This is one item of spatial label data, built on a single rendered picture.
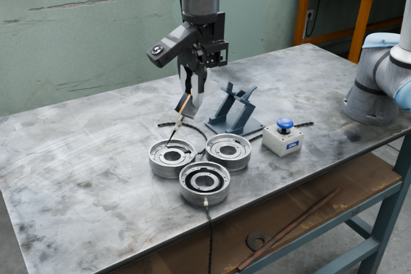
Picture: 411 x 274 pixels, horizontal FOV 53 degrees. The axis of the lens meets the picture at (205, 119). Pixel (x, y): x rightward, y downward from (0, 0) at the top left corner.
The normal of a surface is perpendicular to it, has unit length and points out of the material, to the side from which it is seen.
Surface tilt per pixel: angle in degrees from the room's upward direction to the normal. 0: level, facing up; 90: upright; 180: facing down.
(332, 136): 0
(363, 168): 0
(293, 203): 0
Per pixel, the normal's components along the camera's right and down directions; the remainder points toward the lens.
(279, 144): -0.84, 0.26
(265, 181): 0.04, -0.85
